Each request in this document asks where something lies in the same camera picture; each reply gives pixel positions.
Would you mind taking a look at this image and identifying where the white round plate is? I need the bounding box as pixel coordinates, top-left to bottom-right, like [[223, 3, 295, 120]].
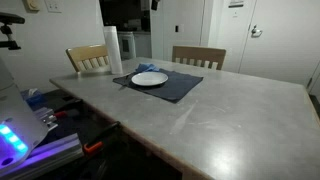
[[130, 71, 169, 87]]

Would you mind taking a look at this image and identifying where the white paper towel roll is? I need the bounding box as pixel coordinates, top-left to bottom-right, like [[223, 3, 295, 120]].
[[102, 25, 124, 75]]

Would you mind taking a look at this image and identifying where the dark blue cloth placemat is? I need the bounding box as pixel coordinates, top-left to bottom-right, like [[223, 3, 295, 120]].
[[112, 67, 205, 104]]

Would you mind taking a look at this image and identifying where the white kitchen appliance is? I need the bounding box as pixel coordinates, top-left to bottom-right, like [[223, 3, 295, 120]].
[[117, 31, 138, 62]]

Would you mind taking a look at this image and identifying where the light wooden slatted chair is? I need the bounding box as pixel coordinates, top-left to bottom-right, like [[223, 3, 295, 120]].
[[171, 45, 228, 71], [65, 44, 111, 73]]

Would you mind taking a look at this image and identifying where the blue tissue box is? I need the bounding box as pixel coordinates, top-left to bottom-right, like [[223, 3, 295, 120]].
[[20, 87, 46, 108]]

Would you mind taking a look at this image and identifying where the orange handled black clamp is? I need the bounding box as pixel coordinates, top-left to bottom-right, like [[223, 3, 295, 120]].
[[53, 98, 84, 120], [82, 120, 122, 157]]

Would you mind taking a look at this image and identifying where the silver lever door handle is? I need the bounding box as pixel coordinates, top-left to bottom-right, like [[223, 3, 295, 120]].
[[250, 24, 264, 38]]

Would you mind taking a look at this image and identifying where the silver metal bracket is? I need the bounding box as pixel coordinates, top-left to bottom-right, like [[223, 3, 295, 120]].
[[33, 107, 59, 132]]

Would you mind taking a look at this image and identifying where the white door with lever handle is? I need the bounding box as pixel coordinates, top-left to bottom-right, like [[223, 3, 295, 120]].
[[238, 0, 320, 87]]

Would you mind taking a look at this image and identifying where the beige round wall thermostat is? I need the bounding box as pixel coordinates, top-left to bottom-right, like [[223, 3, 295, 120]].
[[22, 0, 41, 13]]

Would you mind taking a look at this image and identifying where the black camera on mount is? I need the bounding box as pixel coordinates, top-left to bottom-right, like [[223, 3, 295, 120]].
[[0, 11, 26, 52]]

